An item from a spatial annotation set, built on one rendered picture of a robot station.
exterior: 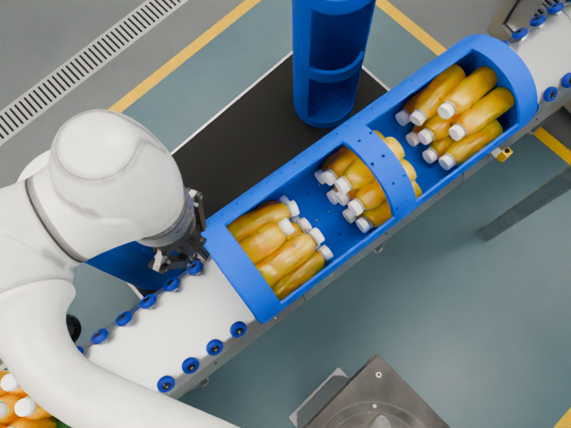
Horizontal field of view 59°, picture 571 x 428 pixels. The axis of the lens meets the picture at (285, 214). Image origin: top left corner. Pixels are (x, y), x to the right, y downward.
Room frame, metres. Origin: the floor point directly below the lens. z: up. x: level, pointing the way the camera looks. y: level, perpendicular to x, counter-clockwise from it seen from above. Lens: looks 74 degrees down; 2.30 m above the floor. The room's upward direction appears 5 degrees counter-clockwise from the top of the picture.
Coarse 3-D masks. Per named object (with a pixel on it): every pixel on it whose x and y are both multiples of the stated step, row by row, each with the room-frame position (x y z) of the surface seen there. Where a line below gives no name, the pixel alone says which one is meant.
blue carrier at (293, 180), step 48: (480, 48) 0.69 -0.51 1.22; (384, 96) 0.61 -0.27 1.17; (528, 96) 0.57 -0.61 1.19; (336, 144) 0.48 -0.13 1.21; (384, 144) 0.46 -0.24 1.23; (288, 192) 0.44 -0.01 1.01; (384, 192) 0.35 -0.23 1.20; (432, 192) 0.37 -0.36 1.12; (336, 240) 0.30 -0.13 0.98; (240, 288) 0.16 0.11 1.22
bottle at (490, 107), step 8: (496, 88) 0.64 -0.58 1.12; (504, 88) 0.63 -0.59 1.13; (488, 96) 0.61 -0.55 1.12; (496, 96) 0.61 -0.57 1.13; (504, 96) 0.61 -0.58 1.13; (512, 96) 0.61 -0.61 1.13; (480, 104) 0.59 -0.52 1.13; (488, 104) 0.58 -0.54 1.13; (496, 104) 0.58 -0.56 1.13; (504, 104) 0.58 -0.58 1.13; (512, 104) 0.59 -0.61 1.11; (464, 112) 0.58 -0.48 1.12; (472, 112) 0.57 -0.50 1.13; (480, 112) 0.57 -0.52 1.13; (488, 112) 0.56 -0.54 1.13; (496, 112) 0.57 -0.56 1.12; (504, 112) 0.58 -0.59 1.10; (464, 120) 0.55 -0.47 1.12; (472, 120) 0.55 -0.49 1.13; (480, 120) 0.55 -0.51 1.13; (488, 120) 0.55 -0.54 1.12; (464, 128) 0.53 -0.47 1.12; (472, 128) 0.53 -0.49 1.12; (480, 128) 0.53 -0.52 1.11; (464, 136) 0.52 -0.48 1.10
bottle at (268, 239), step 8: (272, 224) 0.31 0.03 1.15; (280, 224) 0.31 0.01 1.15; (256, 232) 0.30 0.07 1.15; (264, 232) 0.29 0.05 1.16; (272, 232) 0.29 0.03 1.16; (280, 232) 0.29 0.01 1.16; (240, 240) 0.28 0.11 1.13; (248, 240) 0.28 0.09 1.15; (256, 240) 0.28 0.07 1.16; (264, 240) 0.27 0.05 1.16; (272, 240) 0.27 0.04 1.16; (280, 240) 0.27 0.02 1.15; (248, 248) 0.26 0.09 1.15; (256, 248) 0.26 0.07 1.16; (264, 248) 0.26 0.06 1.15; (272, 248) 0.26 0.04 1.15; (248, 256) 0.24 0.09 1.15; (256, 256) 0.24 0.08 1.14; (264, 256) 0.24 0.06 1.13
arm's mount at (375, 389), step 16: (368, 368) -0.03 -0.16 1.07; (384, 368) -0.03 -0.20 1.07; (352, 384) -0.06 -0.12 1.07; (368, 384) -0.07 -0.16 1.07; (384, 384) -0.07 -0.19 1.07; (400, 384) -0.07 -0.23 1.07; (336, 400) -0.09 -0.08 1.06; (352, 400) -0.10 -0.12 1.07; (368, 400) -0.10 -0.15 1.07; (384, 400) -0.10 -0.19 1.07; (400, 400) -0.11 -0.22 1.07; (416, 400) -0.11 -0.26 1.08; (320, 416) -0.13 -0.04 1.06; (336, 416) -0.13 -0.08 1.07; (352, 416) -0.13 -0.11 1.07; (368, 416) -0.13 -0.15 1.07; (400, 416) -0.14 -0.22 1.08; (416, 416) -0.14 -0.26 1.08; (432, 416) -0.14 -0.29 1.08
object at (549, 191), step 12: (552, 180) 0.50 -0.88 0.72; (564, 180) 0.48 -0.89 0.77; (540, 192) 0.49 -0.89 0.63; (552, 192) 0.47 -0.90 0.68; (564, 192) 0.45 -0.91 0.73; (516, 204) 0.51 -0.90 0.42; (528, 204) 0.48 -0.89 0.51; (540, 204) 0.46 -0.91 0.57; (504, 216) 0.49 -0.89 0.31; (516, 216) 0.47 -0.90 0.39; (528, 216) 0.45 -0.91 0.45; (492, 228) 0.48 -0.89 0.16; (504, 228) 0.46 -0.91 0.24
